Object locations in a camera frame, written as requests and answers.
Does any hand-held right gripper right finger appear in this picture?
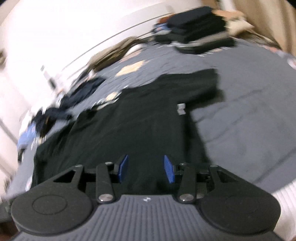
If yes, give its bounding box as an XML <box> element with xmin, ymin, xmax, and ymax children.
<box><xmin>164</xmin><ymin>155</ymin><xmax>240</xmax><ymax>204</ymax></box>

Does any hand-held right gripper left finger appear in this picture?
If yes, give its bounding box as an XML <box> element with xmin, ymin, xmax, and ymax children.
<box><xmin>52</xmin><ymin>154</ymin><xmax>129</xmax><ymax>204</ymax></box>

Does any black printed sweatshirt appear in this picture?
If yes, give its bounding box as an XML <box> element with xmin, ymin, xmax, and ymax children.
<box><xmin>31</xmin><ymin>68</ymin><xmax>222</xmax><ymax>195</ymax></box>

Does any stack of folded khaki clothes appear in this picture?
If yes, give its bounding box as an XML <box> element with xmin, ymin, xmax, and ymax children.
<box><xmin>87</xmin><ymin>37</ymin><xmax>141</xmax><ymax>72</ymax></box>

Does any stack of folded dark clothes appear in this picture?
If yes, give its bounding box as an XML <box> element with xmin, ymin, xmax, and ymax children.
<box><xmin>154</xmin><ymin>6</ymin><xmax>235</xmax><ymax>55</ymax></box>

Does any plain navy garment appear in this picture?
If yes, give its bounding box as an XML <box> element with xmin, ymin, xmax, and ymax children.
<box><xmin>59</xmin><ymin>77</ymin><xmax>108</xmax><ymax>109</ymax></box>

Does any navy dotted garment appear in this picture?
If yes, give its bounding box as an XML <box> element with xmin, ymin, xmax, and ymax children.
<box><xmin>33</xmin><ymin>108</ymin><xmax>74</xmax><ymax>139</ymax></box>

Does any grey printed quilt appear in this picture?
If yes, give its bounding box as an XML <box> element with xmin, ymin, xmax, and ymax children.
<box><xmin>7</xmin><ymin>35</ymin><xmax>296</xmax><ymax>200</ymax></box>

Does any blue pillow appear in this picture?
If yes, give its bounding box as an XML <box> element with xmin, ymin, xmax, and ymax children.
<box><xmin>17</xmin><ymin>122</ymin><xmax>41</xmax><ymax>152</ymax></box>

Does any white patterned bed sheet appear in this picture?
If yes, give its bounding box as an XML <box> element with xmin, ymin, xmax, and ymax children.
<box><xmin>272</xmin><ymin>183</ymin><xmax>296</xmax><ymax>241</ymax></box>

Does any white headboard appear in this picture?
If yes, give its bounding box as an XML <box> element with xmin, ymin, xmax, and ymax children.
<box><xmin>42</xmin><ymin>0</ymin><xmax>208</xmax><ymax>93</ymax></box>

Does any beige cushion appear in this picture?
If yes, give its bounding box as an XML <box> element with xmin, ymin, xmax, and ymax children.
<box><xmin>213</xmin><ymin>9</ymin><xmax>255</xmax><ymax>37</ymax></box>

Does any tan cardboard panel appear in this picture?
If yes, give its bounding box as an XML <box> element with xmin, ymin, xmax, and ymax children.
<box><xmin>238</xmin><ymin>0</ymin><xmax>296</xmax><ymax>51</ymax></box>

